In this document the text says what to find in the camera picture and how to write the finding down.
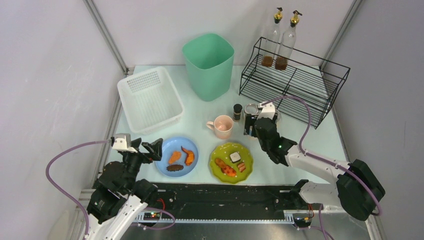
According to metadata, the white plastic perforated basket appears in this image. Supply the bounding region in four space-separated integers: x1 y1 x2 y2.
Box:
117 66 185 135

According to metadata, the open glass jar right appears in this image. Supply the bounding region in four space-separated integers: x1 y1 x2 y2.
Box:
275 109 282 123

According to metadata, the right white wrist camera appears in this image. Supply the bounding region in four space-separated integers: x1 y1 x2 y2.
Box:
257 102 276 120

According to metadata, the dark brown sea cucumber toy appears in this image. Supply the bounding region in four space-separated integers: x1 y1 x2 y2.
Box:
166 164 184 172

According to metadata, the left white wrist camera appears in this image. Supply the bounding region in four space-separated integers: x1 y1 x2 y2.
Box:
110 133 135 153

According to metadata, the green plastic waste bin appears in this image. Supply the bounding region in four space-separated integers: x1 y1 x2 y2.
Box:
182 33 235 102

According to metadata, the green scalloped plate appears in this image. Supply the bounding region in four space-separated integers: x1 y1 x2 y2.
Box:
209 142 254 185

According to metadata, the blue round plate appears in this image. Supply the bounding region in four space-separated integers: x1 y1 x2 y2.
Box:
155 137 199 178

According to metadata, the orange fried food piece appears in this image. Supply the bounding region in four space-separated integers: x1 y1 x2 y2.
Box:
168 151 182 165

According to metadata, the open glass jar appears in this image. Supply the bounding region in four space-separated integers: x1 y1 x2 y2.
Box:
243 103 260 116
275 109 282 123

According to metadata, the pink ceramic mug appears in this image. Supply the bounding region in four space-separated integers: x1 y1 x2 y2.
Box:
206 115 234 140

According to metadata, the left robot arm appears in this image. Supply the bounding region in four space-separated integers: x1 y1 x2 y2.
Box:
84 133 164 240

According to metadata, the black wire two-tier rack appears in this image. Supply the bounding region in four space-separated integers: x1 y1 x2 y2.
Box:
238 36 351 128

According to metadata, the open glass jar left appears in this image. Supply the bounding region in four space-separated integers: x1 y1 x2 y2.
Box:
243 103 260 116

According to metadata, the black white sushi cube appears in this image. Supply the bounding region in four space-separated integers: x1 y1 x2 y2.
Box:
229 151 241 164

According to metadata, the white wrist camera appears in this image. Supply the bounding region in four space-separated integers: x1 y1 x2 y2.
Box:
110 133 135 153
257 102 276 120

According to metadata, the orange grilled fish toy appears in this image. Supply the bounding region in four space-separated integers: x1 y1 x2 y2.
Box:
214 158 237 177

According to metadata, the orange chicken wing toy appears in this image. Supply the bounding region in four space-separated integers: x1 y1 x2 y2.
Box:
181 147 195 167

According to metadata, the pink bacon strips toy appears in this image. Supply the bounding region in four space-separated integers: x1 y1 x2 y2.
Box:
237 162 246 173

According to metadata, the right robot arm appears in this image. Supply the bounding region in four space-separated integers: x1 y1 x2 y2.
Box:
244 114 386 221

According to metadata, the small black-lid spice jar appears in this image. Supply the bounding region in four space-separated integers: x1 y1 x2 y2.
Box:
232 103 243 122

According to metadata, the right aluminium frame post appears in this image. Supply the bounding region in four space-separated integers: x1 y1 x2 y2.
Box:
319 0 364 70

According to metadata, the glass oil bottle gold spout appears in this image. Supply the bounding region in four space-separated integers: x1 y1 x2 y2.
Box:
261 7 283 67

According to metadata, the left aluminium frame post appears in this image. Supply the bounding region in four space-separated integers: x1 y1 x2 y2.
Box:
83 0 129 75

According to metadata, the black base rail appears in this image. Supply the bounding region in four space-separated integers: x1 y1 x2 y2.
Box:
149 182 310 222

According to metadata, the aluminium frame post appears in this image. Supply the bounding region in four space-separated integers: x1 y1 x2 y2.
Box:
83 0 129 75
319 0 364 70

